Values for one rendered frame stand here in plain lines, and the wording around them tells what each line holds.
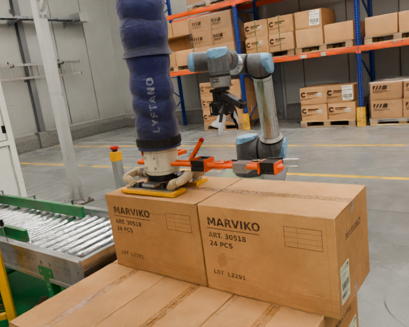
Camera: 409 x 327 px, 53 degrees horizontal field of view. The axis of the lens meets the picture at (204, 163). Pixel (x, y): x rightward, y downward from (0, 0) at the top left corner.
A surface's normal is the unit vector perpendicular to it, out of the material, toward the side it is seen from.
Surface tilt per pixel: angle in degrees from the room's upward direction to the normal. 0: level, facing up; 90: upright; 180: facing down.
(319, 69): 90
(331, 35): 91
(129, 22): 73
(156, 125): 77
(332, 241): 90
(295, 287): 90
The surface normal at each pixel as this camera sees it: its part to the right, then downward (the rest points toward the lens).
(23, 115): 0.81, 0.02
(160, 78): 0.61, -0.12
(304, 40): -0.59, 0.29
